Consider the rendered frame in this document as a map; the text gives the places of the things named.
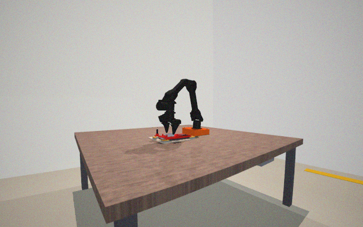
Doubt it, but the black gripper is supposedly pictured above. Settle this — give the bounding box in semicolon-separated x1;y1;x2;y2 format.
160;111;181;135

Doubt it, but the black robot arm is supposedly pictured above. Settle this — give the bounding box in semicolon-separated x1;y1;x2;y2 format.
156;79;203;129

